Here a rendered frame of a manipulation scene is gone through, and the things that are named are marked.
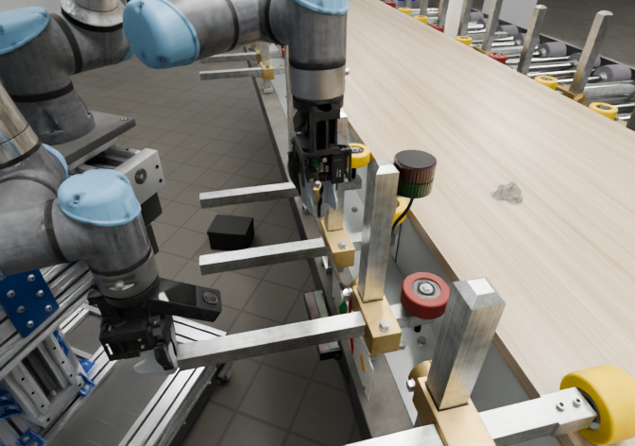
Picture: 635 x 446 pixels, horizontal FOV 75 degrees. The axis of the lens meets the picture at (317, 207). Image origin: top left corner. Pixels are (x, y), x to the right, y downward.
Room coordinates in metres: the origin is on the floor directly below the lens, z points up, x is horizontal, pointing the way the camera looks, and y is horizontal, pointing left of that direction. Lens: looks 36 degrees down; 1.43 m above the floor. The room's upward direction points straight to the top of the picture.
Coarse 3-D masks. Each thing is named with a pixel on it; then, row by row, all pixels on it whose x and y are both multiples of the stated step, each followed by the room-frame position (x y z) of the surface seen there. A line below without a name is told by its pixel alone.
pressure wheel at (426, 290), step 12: (408, 276) 0.52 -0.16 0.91; (420, 276) 0.51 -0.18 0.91; (432, 276) 0.51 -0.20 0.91; (408, 288) 0.49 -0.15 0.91; (420, 288) 0.49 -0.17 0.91; (432, 288) 0.49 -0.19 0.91; (444, 288) 0.49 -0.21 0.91; (408, 300) 0.47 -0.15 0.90; (420, 300) 0.46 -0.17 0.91; (432, 300) 0.46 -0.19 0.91; (444, 300) 0.46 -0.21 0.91; (408, 312) 0.46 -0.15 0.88; (420, 312) 0.45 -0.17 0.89; (432, 312) 0.45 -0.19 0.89; (444, 312) 0.46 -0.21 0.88
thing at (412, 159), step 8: (400, 152) 0.54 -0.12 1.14; (408, 152) 0.54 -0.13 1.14; (416, 152) 0.54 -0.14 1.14; (424, 152) 0.54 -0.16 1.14; (400, 160) 0.51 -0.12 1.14; (408, 160) 0.51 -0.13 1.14; (416, 160) 0.51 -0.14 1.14; (424, 160) 0.51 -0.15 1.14; (432, 160) 0.51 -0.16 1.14; (416, 168) 0.49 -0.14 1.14; (424, 168) 0.49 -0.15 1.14; (416, 184) 0.49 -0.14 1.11; (408, 208) 0.52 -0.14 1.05; (400, 216) 0.52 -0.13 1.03; (392, 232) 0.52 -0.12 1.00
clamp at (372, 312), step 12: (360, 300) 0.49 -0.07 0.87; (384, 300) 0.49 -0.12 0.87; (372, 312) 0.47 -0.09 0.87; (384, 312) 0.47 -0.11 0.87; (372, 324) 0.44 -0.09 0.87; (396, 324) 0.44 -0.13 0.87; (372, 336) 0.42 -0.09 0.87; (384, 336) 0.42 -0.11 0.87; (396, 336) 0.42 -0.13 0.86; (372, 348) 0.42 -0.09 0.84; (384, 348) 0.42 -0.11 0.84; (396, 348) 0.42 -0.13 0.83
